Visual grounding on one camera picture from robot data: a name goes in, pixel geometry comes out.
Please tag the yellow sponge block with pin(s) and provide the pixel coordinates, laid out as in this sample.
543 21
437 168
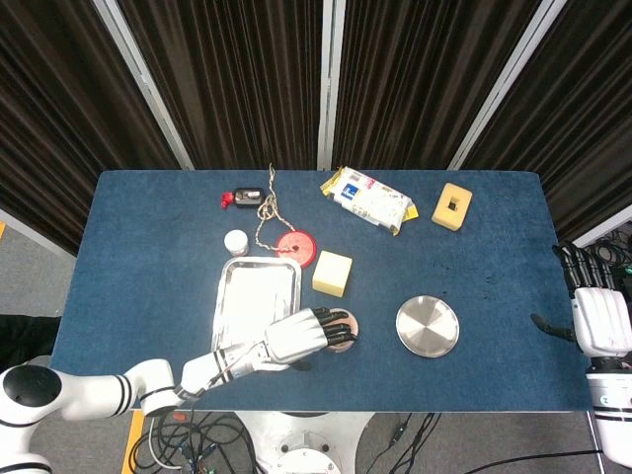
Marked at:
332 274

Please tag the rectangular stainless steel tray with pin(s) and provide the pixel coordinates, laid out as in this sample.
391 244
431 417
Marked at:
252 296

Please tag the dark brown pleated curtain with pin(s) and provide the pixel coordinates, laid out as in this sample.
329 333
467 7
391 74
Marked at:
59 123
419 84
582 123
237 84

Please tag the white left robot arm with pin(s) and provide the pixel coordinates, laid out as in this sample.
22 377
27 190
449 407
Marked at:
99 392

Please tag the white partition frame post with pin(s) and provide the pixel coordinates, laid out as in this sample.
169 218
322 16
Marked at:
508 84
143 79
331 84

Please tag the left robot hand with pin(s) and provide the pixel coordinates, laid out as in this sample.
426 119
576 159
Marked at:
293 336

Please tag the red disc with hole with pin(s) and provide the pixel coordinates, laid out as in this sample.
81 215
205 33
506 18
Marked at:
303 249

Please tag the white and yellow wipes packet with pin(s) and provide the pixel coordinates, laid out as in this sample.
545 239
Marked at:
370 200

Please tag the round metal lid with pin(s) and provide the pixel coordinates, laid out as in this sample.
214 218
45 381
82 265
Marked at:
427 326

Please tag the person in black clothing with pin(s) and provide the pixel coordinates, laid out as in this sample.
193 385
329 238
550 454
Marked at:
24 340

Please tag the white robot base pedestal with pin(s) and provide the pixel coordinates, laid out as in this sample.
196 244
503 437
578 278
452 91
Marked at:
306 444

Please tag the black device with red cap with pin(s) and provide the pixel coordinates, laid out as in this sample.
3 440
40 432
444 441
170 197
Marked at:
247 197

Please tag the white partition frame rail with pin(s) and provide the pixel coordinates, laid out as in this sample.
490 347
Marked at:
600 229
37 236

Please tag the small white jar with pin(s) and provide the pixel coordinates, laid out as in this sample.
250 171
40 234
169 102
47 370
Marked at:
236 243

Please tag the yellow block with hole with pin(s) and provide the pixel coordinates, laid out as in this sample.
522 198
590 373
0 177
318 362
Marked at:
442 212

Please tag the blue table cloth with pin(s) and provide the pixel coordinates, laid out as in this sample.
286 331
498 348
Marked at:
148 247

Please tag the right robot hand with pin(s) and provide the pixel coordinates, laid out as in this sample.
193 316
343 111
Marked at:
602 321

